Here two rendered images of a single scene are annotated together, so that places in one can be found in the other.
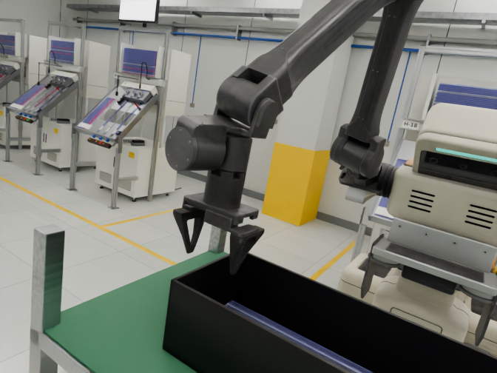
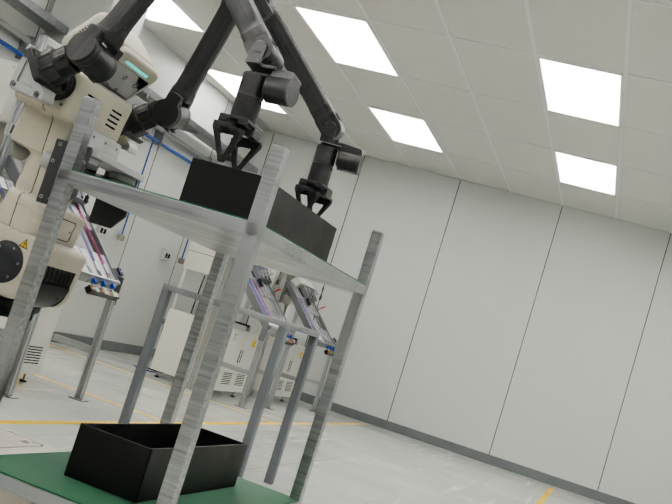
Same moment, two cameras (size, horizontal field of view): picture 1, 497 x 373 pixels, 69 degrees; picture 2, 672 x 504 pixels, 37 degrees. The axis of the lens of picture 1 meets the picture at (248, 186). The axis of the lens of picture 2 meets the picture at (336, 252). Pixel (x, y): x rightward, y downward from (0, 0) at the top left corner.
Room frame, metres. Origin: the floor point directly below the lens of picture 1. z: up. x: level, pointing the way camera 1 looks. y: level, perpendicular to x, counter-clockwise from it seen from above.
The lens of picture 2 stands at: (0.74, 2.13, 0.78)
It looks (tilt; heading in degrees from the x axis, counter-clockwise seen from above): 5 degrees up; 257
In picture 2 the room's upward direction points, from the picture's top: 17 degrees clockwise
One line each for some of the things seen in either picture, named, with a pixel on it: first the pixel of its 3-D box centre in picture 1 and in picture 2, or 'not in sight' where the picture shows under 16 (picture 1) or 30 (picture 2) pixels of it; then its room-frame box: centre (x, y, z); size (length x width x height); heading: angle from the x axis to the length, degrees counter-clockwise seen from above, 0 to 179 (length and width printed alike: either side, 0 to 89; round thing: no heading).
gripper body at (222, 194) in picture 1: (223, 191); (244, 114); (0.53, 0.04, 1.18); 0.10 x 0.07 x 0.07; 60
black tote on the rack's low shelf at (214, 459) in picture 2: not in sight; (165, 458); (0.43, -0.22, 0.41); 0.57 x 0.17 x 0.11; 60
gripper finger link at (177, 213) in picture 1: (200, 229); (229, 142); (0.55, 0.06, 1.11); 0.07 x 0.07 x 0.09; 60
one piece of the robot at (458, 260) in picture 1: (428, 275); (90, 175); (0.80, -0.45, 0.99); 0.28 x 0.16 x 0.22; 59
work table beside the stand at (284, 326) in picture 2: not in sight; (219, 384); (-0.06, -2.86, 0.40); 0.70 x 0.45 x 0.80; 145
